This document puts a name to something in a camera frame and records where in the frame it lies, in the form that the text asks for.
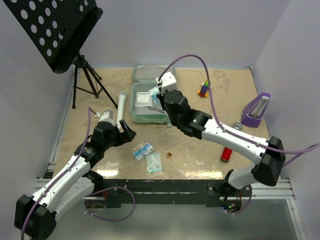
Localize black handled scissors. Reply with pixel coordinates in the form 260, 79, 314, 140
147, 106, 165, 114

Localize red silver flashlight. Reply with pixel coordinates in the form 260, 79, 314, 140
220, 147, 233, 163

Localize large blue mask packet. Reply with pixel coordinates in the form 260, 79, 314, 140
148, 86, 163, 110

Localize black music stand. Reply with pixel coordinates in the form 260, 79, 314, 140
4, 0, 107, 98

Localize green dotted plaster packet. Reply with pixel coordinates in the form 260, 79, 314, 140
146, 153, 162, 173

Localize mint green medicine case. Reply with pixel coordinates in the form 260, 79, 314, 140
130, 65, 169, 124

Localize aluminium rail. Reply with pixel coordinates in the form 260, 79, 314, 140
34, 177, 294, 206

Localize blue white swab packet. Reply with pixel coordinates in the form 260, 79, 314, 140
132, 142, 155, 161

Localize purple metronome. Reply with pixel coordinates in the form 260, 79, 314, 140
240, 92, 271, 128

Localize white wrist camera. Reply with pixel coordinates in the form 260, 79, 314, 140
94, 109, 115, 125
156, 72, 178, 95

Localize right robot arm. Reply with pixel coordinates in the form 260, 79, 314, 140
158, 90, 286, 197

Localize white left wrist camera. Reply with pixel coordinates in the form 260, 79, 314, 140
94, 109, 115, 125

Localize clear gauze packet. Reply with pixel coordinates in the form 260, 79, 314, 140
134, 91, 153, 108

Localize white plastic tube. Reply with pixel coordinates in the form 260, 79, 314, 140
117, 92, 127, 122

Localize colourful toy car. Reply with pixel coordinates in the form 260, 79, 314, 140
197, 80, 212, 98

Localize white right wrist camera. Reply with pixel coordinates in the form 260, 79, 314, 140
156, 72, 178, 95

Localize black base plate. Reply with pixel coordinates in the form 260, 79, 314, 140
90, 179, 252, 212

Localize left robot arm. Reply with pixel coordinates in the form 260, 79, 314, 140
14, 120, 136, 240

